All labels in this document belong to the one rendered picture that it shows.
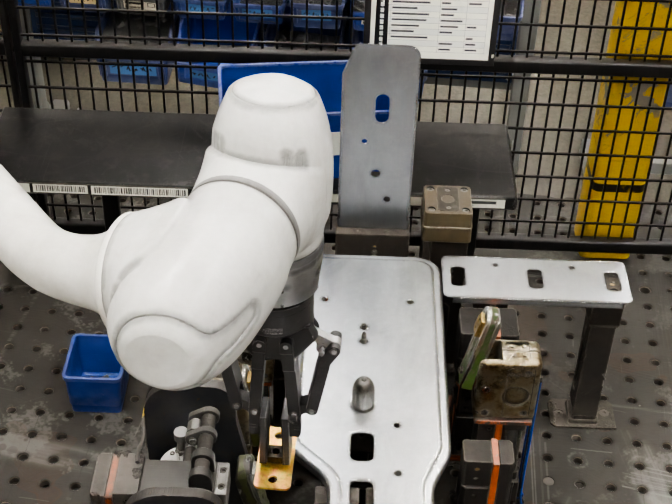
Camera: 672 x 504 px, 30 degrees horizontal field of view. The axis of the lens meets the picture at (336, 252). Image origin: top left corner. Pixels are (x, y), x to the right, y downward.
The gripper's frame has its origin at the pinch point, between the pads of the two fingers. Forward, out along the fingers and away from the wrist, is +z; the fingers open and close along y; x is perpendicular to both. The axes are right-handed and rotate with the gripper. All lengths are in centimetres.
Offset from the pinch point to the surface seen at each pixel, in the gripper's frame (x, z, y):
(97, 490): 8.6, 22.2, -22.7
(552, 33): 321, 130, 64
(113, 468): 12.2, 22.2, -21.5
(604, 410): 64, 59, 49
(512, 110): 222, 101, 43
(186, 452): 9.3, 15.0, -11.6
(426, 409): 33.0, 29.7, 16.9
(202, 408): 13.1, 11.3, -10.2
